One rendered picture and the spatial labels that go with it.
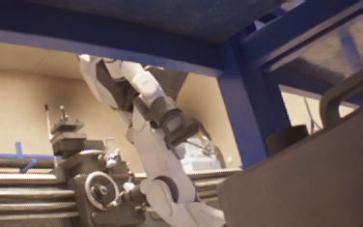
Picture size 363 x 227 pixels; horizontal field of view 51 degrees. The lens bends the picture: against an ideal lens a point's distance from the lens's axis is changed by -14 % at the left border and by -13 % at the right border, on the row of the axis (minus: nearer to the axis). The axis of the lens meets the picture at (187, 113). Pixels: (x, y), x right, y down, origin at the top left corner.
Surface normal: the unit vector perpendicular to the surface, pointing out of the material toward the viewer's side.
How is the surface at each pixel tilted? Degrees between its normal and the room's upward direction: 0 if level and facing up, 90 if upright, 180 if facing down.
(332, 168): 90
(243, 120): 90
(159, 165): 90
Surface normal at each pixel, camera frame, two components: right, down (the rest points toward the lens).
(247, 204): -0.80, 0.03
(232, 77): -0.67, -0.06
